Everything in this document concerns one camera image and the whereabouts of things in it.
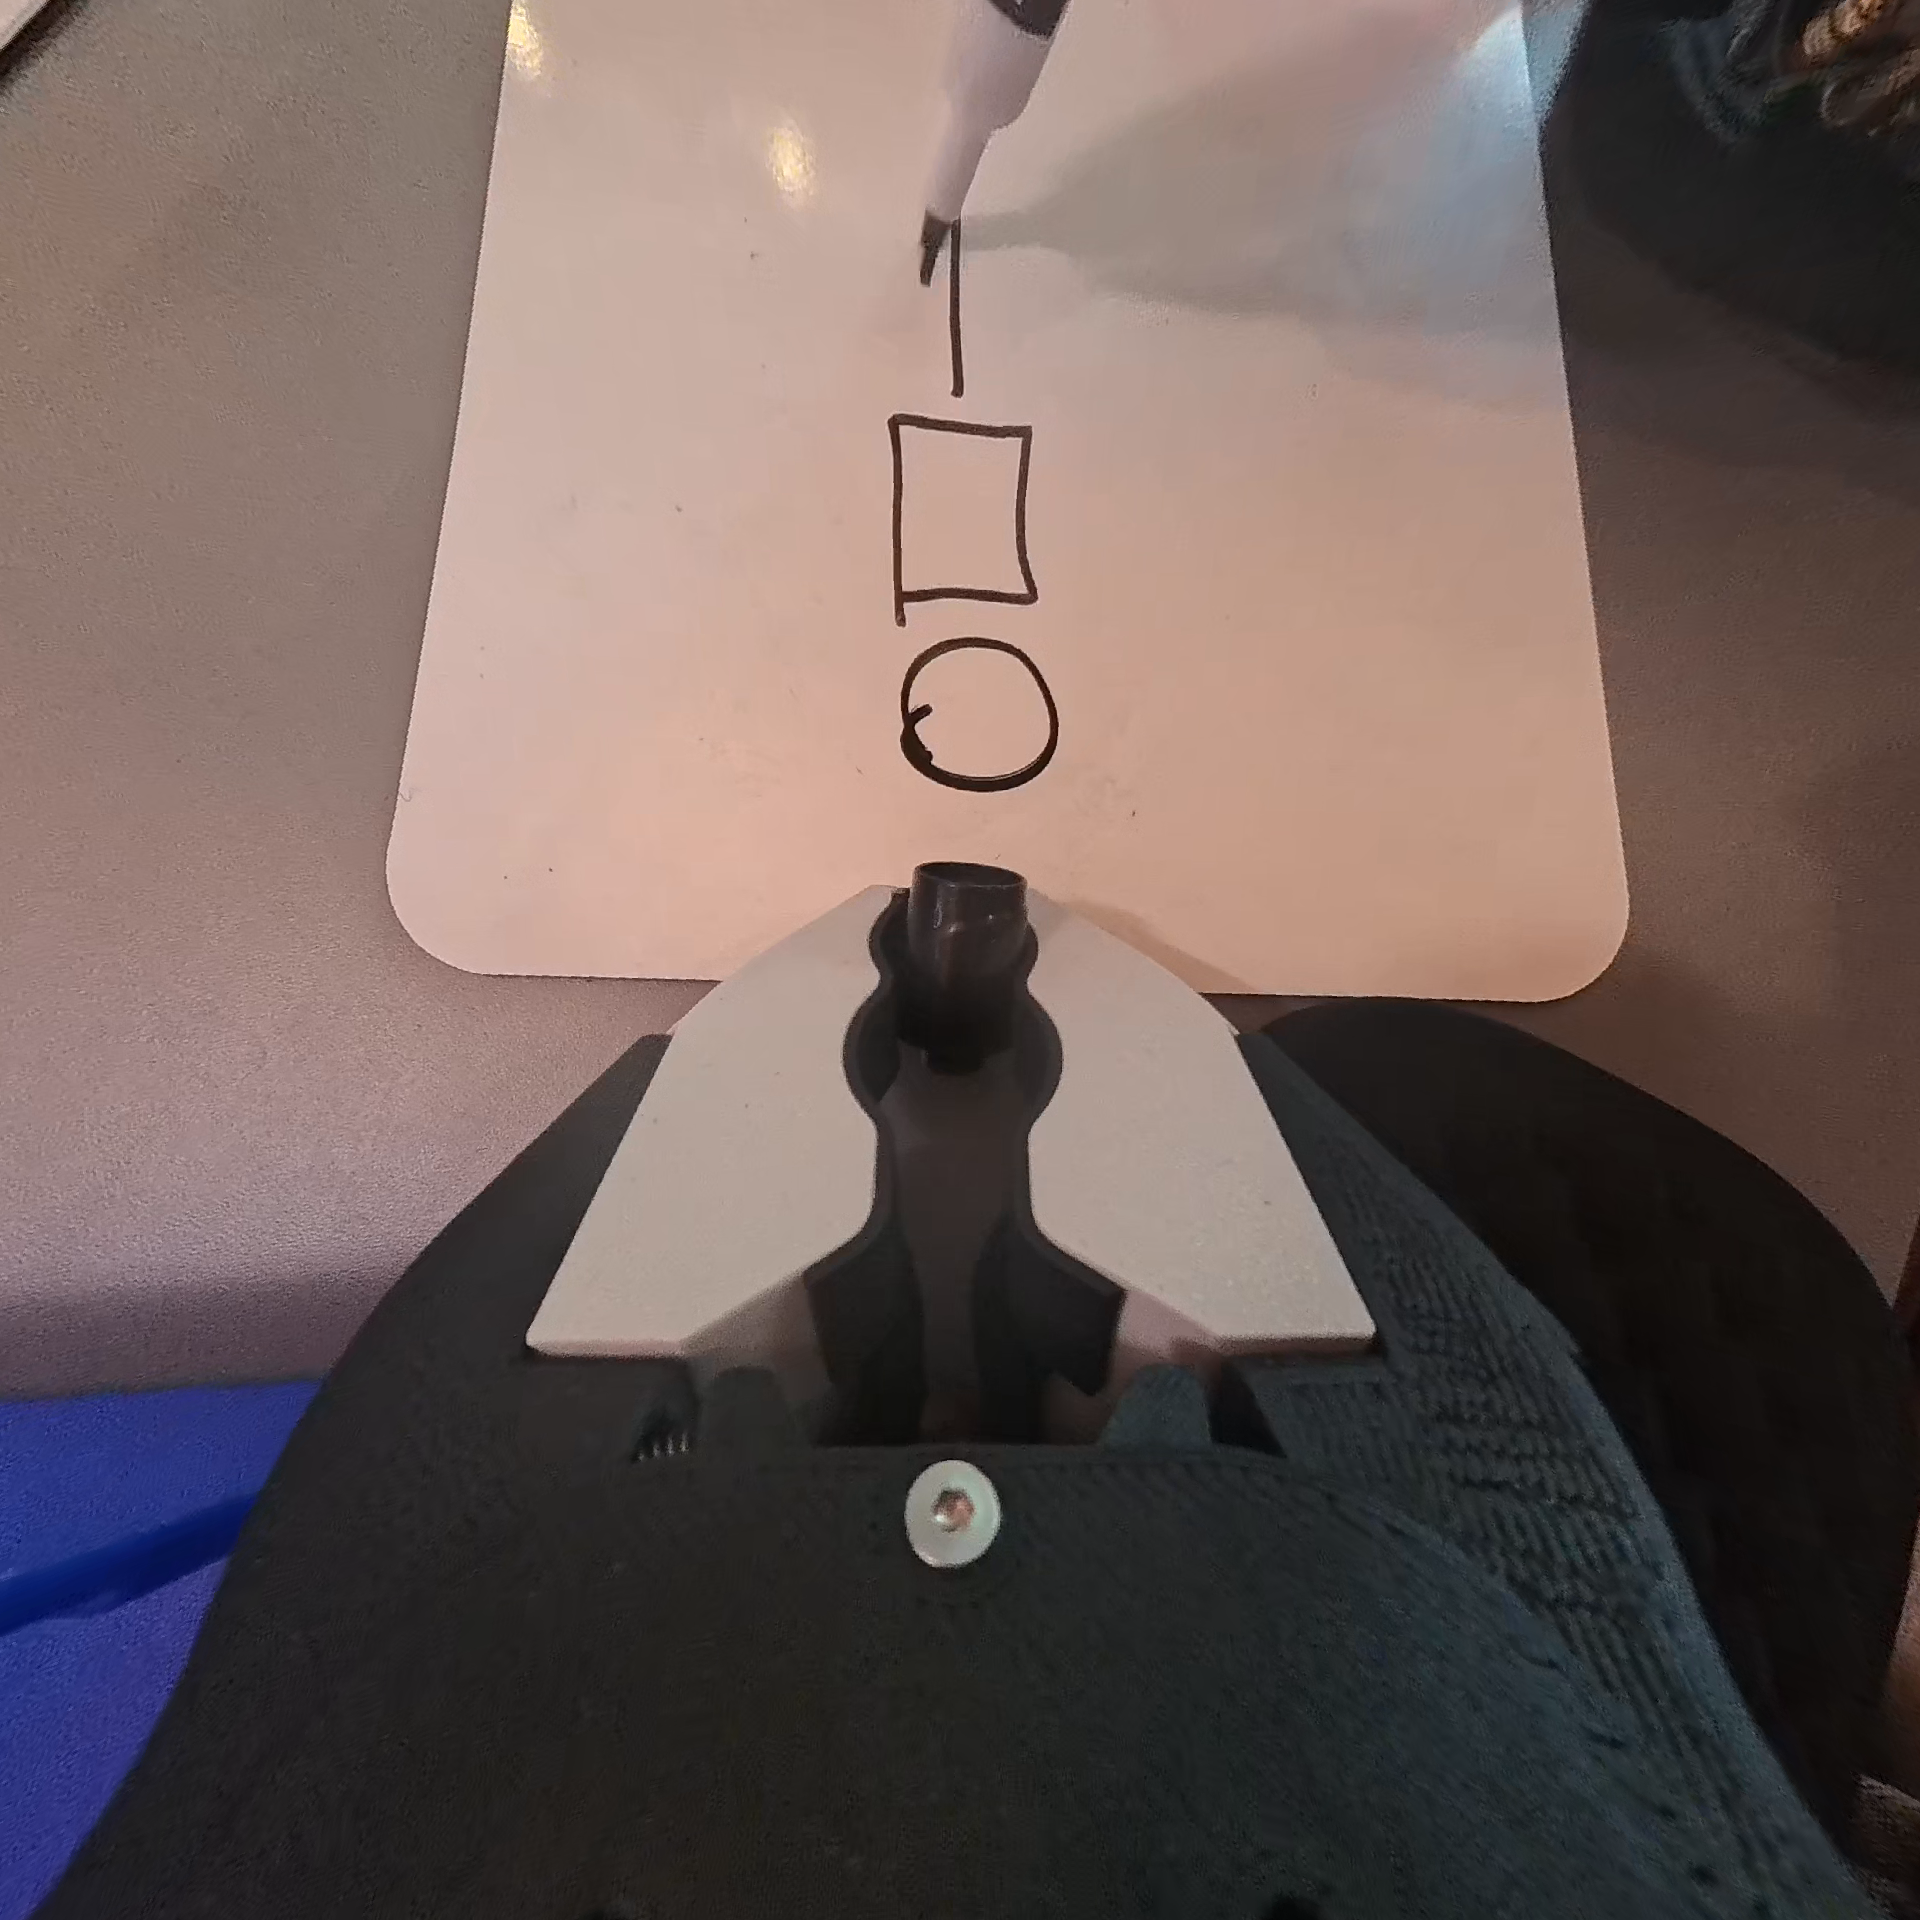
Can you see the blue plastic bin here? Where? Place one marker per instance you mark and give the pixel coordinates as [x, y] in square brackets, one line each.
[122, 1591]

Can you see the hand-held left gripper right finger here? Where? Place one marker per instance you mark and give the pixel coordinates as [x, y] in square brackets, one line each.
[1201, 1172]

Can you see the black whiteboard marker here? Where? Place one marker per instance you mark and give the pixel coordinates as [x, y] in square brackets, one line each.
[977, 122]

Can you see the white whiteboard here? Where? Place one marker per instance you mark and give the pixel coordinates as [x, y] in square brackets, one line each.
[1292, 662]

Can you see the black marker cap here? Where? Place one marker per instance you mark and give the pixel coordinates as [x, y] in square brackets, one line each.
[967, 914]

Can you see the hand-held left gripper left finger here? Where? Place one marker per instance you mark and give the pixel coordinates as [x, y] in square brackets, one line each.
[722, 1172]

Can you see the black knobbly rounded object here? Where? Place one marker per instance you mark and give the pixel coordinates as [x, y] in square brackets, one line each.
[1757, 270]

